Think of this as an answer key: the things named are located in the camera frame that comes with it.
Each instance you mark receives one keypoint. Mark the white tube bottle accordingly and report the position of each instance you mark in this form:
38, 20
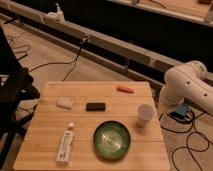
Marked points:
64, 152

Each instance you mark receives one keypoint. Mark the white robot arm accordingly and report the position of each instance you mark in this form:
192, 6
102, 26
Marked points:
186, 81

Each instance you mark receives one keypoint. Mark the green ceramic bowl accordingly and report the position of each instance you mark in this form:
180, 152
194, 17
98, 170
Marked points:
111, 140

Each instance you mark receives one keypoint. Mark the black rectangular block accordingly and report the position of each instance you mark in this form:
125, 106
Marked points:
95, 107

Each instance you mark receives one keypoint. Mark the white plastic wrapped item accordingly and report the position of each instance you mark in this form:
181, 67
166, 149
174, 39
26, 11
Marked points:
65, 102

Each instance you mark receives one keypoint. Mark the translucent plastic cup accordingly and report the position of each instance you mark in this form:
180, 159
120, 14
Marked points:
145, 114

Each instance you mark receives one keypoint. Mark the blue box on floor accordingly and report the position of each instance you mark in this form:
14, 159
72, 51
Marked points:
181, 110

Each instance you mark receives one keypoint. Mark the black office chair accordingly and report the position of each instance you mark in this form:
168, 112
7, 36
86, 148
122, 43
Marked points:
15, 86

